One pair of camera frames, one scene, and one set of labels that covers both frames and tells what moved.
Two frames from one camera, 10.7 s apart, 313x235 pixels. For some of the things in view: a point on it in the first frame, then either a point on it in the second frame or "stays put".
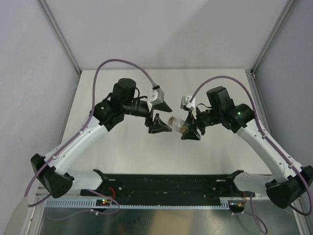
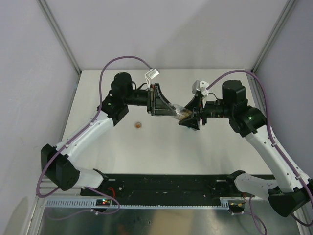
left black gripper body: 149,119 to 149,99
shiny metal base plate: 279,222 stays put
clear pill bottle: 178,125 to 182,113
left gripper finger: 158,126 to 161,105
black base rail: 212,186 stays put
